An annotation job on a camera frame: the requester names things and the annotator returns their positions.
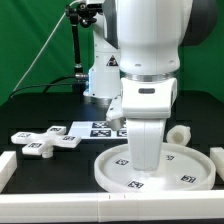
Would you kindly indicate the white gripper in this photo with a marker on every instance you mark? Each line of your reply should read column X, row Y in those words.
column 146, row 107

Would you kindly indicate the white round table top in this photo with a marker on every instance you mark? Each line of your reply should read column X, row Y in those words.
column 180, row 168

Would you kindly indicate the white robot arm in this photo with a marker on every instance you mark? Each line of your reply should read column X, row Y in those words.
column 148, row 34

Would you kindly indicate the white marker sheet with tags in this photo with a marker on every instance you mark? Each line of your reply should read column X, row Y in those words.
column 95, row 130

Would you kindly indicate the white right fence block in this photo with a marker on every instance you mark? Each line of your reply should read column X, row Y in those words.
column 217, row 156

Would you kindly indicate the white fence block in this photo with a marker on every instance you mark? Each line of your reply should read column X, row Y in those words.
column 217, row 156
column 8, row 165

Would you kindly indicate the white cross-shaped table base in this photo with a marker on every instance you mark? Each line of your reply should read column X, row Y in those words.
column 42, row 144

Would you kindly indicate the white front fence bar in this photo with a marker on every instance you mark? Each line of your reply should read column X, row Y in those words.
column 106, row 207

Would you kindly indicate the white left fence block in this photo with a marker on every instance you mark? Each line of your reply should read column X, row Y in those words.
column 8, row 165

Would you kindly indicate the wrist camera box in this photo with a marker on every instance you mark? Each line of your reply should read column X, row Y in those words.
column 114, row 115

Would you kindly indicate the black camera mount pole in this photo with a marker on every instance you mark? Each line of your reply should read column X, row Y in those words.
column 84, row 16

